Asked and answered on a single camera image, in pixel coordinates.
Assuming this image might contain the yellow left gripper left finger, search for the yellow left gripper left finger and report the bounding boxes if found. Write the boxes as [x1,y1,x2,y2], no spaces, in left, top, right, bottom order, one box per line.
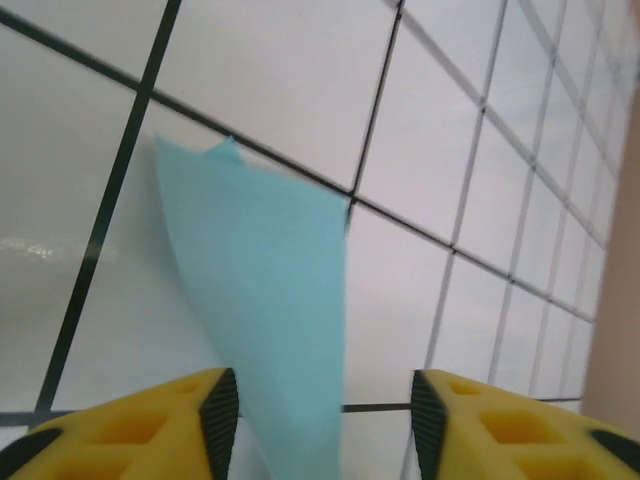
[0,368,242,480]

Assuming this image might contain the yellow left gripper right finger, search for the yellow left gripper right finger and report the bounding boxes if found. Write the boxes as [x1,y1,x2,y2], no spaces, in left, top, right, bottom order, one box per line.
[410,368,640,480]

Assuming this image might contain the light blue cloth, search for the light blue cloth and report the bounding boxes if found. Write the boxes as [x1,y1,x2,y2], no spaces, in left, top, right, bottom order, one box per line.
[153,134,350,480]

